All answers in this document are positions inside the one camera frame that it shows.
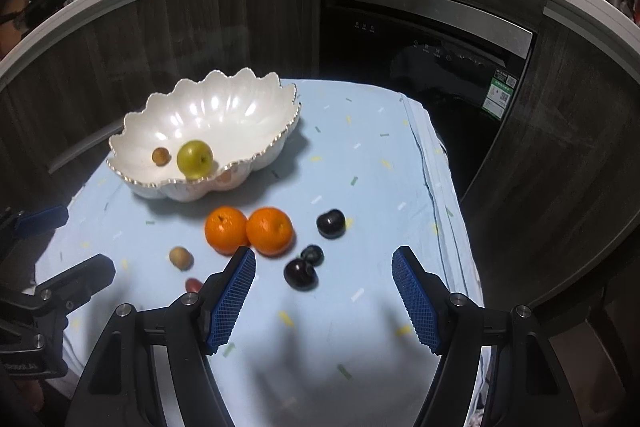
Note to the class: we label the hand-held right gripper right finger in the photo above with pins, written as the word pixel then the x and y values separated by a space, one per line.
pixel 415 302

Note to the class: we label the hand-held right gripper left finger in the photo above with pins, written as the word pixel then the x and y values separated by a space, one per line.
pixel 232 302

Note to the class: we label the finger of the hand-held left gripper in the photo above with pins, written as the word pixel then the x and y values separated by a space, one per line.
pixel 45 218
pixel 80 279

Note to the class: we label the red grape tomato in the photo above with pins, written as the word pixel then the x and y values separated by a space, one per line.
pixel 192 285

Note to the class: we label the brown longan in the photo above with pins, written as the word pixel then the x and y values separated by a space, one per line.
pixel 160 156
pixel 180 258

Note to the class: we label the orange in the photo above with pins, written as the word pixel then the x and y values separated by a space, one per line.
pixel 225 229
pixel 270 231

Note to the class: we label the dark purple plum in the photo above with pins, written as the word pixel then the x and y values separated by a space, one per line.
pixel 301 274
pixel 330 223

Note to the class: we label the white scalloped bowl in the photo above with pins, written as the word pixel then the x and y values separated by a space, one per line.
pixel 225 117

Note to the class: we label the green round fruit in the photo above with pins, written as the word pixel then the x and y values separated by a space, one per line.
pixel 195 159

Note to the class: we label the light blue patterned cloth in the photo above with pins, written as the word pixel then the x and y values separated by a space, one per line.
pixel 350 157

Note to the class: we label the dark wood cabinet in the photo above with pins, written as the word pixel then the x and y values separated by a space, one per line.
pixel 575 132
pixel 150 37

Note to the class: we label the green white sticker label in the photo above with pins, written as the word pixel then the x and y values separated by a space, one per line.
pixel 499 90

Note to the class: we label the black built-in dishwasher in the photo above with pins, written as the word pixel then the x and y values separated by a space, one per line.
pixel 400 57

